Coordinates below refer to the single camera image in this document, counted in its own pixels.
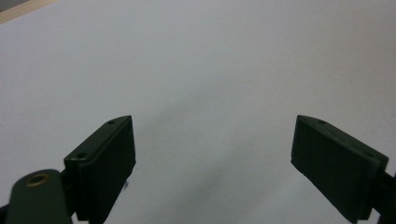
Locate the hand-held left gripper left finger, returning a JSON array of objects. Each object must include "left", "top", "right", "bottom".
[{"left": 64, "top": 115, "right": 137, "bottom": 224}]

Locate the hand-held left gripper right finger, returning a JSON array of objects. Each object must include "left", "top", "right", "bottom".
[{"left": 290, "top": 114, "right": 389, "bottom": 224}]

